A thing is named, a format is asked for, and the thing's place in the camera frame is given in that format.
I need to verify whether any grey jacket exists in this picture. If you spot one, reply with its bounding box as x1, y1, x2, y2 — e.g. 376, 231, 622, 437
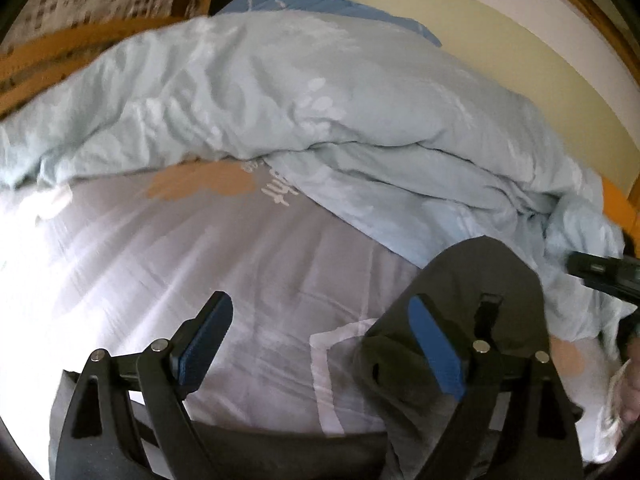
47, 235, 583, 480

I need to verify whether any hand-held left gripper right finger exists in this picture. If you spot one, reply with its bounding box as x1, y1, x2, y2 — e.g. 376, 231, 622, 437
407, 294, 586, 480

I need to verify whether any light blue duvet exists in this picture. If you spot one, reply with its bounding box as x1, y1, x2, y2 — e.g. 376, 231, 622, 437
0, 12, 631, 356

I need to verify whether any blue pillow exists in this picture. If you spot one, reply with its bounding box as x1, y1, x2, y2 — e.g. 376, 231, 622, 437
215, 0, 441, 48

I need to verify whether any orange wooden bed frame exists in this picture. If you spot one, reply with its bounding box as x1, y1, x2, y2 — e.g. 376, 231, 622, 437
0, 0, 640, 231

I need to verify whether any printed white bed sheet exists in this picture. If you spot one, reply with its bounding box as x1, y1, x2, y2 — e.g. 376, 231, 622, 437
0, 160, 626, 466

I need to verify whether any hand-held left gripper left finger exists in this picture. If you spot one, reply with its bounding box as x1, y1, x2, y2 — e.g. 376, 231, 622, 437
54, 290, 235, 480

